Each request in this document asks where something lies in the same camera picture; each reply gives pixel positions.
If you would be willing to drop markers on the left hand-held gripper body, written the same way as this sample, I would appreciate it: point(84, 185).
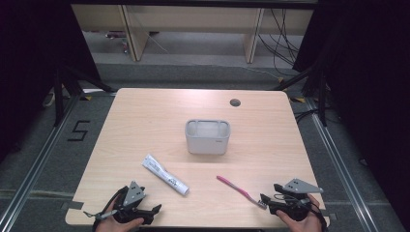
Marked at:
point(132, 196)

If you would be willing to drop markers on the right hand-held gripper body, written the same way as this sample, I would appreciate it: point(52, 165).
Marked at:
point(298, 188)

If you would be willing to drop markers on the pink toothbrush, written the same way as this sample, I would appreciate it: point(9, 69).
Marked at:
point(240, 190)

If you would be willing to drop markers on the white toothpaste tube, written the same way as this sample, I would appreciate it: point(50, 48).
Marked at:
point(165, 175)

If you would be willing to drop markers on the grey toothbrush holder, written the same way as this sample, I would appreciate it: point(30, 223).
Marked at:
point(208, 140)

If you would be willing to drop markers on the person's right hand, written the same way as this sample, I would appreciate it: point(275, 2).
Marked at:
point(306, 222)

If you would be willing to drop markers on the person's left hand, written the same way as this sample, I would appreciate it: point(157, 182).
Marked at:
point(111, 225)

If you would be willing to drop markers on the grey tape patch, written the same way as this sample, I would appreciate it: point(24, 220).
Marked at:
point(332, 216)
point(72, 205)

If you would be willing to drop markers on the black metal stand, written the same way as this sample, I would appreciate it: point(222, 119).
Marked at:
point(58, 96)
point(322, 96)

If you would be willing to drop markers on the grey round table grommet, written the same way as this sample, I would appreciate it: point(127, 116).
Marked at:
point(235, 102)

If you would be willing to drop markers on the black curtain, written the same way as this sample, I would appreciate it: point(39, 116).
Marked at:
point(29, 64)
point(370, 80)

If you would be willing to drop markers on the light wooden desk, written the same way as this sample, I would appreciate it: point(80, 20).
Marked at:
point(193, 19)

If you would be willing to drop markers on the aluminium floor rail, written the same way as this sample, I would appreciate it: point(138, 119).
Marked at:
point(341, 170)
point(35, 161)

